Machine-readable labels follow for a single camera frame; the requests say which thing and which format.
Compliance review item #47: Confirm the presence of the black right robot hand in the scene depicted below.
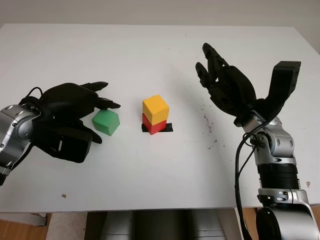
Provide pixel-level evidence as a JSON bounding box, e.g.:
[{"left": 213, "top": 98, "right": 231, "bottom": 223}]
[{"left": 195, "top": 42, "right": 258, "bottom": 126}]

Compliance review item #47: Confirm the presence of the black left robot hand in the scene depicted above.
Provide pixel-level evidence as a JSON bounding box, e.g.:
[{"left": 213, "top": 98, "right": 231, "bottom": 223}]
[{"left": 40, "top": 81, "right": 122, "bottom": 145}]

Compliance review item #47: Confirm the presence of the green wooden cube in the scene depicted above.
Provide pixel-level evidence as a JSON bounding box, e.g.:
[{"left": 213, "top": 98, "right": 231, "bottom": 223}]
[{"left": 91, "top": 109, "right": 121, "bottom": 137}]

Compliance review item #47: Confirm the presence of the yellow wooden cube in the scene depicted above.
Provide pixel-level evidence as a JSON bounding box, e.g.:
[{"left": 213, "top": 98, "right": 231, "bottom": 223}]
[{"left": 142, "top": 94, "right": 171, "bottom": 126}]

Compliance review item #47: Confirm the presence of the red wooden cube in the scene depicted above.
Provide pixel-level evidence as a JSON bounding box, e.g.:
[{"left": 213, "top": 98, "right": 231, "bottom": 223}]
[{"left": 141, "top": 112, "right": 168, "bottom": 136}]

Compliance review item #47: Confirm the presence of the black tape strip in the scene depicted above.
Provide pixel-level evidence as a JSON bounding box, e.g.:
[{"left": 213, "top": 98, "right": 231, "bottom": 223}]
[{"left": 141, "top": 122, "right": 174, "bottom": 134}]

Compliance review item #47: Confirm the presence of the white table leg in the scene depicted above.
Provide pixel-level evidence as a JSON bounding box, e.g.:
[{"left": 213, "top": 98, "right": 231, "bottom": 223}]
[{"left": 234, "top": 207, "right": 251, "bottom": 240}]

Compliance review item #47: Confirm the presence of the grey robot torso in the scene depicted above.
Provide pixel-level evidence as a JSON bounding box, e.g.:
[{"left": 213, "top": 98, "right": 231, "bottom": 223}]
[{"left": 86, "top": 209, "right": 237, "bottom": 240}]

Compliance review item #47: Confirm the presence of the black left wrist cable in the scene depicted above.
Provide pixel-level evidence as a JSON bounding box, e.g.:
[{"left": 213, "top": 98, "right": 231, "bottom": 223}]
[{"left": 9, "top": 86, "right": 45, "bottom": 171}]

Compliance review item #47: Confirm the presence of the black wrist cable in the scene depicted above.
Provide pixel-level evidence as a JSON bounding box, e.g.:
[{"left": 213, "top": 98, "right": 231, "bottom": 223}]
[
  {"left": 9, "top": 86, "right": 45, "bottom": 171},
  {"left": 234, "top": 121, "right": 266, "bottom": 240}
]

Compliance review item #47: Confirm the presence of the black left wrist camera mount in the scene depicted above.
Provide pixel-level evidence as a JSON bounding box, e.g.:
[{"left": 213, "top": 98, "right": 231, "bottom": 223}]
[{"left": 31, "top": 119, "right": 94, "bottom": 164}]

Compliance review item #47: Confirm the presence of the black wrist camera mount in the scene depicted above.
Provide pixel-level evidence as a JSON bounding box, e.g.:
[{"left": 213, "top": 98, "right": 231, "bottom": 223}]
[
  {"left": 31, "top": 119, "right": 94, "bottom": 164},
  {"left": 251, "top": 60, "right": 302, "bottom": 124}
]

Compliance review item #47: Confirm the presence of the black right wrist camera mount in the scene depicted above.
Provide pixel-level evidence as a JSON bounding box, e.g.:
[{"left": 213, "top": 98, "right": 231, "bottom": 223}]
[{"left": 251, "top": 60, "right": 302, "bottom": 124}]

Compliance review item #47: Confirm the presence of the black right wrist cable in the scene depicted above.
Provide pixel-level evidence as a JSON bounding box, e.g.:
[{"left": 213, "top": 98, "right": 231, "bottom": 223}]
[{"left": 234, "top": 121, "right": 266, "bottom": 240}]

